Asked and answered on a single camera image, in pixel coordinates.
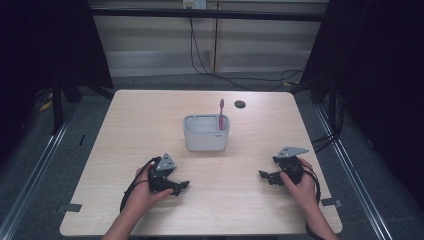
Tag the dark round table grommet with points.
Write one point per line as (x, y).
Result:
(240, 104)

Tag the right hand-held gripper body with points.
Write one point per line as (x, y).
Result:
(289, 163)

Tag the grey plastic holder box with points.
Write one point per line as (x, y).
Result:
(206, 136)

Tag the person's left hand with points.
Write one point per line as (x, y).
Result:
(146, 196)

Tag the grey tape strip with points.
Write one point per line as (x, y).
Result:
(69, 208)
(331, 202)

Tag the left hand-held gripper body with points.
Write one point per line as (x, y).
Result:
(160, 173)

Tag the white wall socket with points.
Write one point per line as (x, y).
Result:
(195, 4)

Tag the black horizontal bar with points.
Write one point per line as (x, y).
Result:
(206, 14)

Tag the person's right hand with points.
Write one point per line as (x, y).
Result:
(301, 191)

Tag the pink and grey toothbrush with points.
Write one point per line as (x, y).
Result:
(221, 115)

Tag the metal floor rail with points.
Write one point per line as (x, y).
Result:
(33, 170)
(353, 173)

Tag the dark curtain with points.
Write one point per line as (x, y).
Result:
(380, 66)
(43, 43)

